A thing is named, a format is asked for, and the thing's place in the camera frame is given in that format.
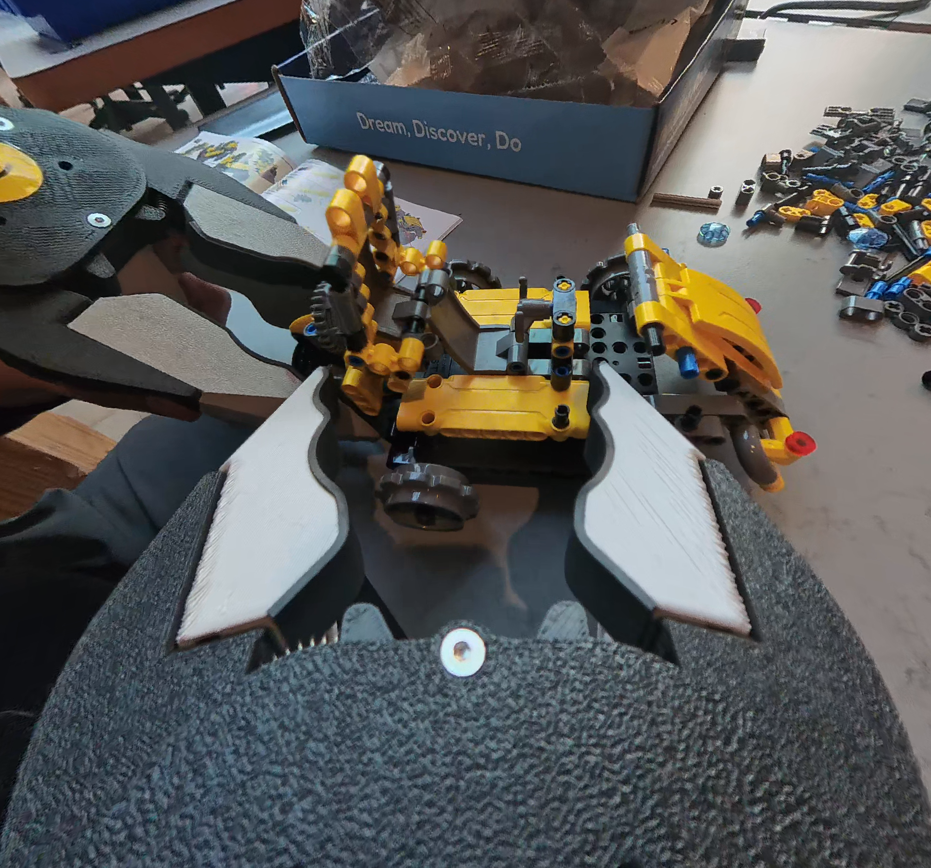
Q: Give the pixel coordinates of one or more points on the brown toy axle rod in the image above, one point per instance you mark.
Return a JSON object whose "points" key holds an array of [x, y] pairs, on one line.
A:
{"points": [[684, 200]]}

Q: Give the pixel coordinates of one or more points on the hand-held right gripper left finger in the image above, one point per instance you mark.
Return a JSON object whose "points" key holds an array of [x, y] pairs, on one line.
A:
{"points": [[262, 519]]}

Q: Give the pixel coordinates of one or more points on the yellow grey toy excavator arm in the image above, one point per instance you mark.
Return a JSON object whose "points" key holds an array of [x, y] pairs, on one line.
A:
{"points": [[364, 257]]}

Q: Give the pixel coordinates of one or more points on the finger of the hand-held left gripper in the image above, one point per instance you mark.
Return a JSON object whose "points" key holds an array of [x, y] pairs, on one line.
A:
{"points": [[167, 344], [247, 228]]}

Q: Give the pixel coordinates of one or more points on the yellow black toy vehicle chassis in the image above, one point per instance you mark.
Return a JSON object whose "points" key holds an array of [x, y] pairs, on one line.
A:
{"points": [[509, 402]]}

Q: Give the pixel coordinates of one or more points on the person's left hand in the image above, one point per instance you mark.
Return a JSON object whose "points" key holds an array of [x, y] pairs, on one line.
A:
{"points": [[207, 297]]}

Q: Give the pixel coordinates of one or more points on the crumpled clear plastic bags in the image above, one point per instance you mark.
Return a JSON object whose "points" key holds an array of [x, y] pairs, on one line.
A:
{"points": [[509, 10]]}

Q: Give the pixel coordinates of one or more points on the dark blue cardboard box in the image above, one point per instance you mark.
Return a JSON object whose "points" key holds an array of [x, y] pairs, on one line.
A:
{"points": [[509, 140]]}

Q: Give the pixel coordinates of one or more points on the black wheeled chair base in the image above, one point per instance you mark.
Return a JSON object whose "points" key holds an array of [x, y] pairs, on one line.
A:
{"points": [[153, 104]]}

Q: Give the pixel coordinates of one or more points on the blue transparent round tile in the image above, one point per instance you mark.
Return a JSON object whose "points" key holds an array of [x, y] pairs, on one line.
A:
{"points": [[713, 232]]}

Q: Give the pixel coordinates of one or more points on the brown edged side table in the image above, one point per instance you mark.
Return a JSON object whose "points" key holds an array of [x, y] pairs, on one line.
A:
{"points": [[145, 46]]}

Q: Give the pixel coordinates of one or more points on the grey desk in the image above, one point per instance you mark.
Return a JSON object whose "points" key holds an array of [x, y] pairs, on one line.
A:
{"points": [[836, 555]]}

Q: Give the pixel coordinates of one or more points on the small black block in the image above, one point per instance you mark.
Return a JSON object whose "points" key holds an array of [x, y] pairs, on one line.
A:
{"points": [[745, 48]]}

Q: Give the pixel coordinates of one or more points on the pile of small toy parts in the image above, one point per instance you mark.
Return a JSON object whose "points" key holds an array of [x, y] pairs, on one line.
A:
{"points": [[873, 228]]}

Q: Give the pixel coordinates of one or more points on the toy instruction booklet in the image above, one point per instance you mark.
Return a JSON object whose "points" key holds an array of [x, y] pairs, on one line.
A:
{"points": [[305, 184]]}

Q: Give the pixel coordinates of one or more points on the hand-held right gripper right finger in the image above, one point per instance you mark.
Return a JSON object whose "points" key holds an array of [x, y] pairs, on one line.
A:
{"points": [[647, 519]]}

